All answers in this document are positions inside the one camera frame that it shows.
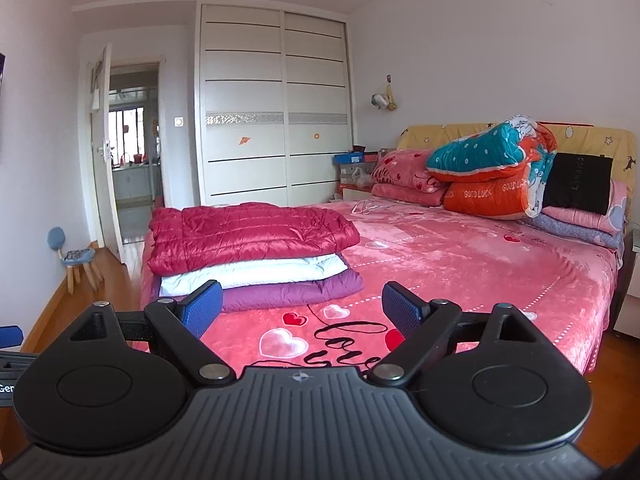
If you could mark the maroon down jacket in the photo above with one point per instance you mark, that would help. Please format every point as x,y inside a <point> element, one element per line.
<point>250,235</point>

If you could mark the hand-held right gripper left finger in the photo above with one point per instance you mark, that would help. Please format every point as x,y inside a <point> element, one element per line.
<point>202,310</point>

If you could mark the pale blue folded jacket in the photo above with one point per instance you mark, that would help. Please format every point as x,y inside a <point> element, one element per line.
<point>250,272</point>

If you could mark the bed with pink heart blanket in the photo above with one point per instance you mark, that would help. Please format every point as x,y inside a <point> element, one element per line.
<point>475,270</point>

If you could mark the wall lamp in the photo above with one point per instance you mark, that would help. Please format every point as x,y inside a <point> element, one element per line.
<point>380,101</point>

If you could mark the yellow headboard cover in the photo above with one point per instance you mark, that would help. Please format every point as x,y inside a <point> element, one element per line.
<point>435,135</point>

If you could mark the pink folded blanket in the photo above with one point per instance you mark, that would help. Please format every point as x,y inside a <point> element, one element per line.
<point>405,170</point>

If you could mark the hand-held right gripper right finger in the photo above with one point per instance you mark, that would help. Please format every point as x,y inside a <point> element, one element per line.
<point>402,307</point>

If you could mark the black cloth bag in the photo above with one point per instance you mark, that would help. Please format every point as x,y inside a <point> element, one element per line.
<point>575,182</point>

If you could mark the white sliding wardrobe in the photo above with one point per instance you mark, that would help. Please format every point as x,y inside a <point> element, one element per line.
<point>250,110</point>

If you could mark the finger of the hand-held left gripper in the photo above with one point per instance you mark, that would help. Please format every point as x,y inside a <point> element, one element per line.
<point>10,337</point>

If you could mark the teal and orange quilt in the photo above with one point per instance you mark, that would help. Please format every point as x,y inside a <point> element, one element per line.
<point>475,150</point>

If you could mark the purple folded jacket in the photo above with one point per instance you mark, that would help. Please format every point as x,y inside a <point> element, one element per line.
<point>290,292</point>

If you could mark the white nightstand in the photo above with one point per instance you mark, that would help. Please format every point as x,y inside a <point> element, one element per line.
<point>630,300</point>

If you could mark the blue box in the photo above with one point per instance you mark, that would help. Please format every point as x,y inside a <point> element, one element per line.
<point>355,158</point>

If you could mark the pink pillow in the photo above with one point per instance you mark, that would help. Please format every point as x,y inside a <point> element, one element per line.
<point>618,210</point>

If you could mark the small blue chair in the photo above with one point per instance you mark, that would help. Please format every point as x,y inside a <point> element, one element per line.
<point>77,256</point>

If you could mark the white door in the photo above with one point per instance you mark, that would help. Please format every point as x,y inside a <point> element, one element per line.
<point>102,185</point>

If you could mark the clear storage box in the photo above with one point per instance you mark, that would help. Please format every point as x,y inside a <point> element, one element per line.
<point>357,174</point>

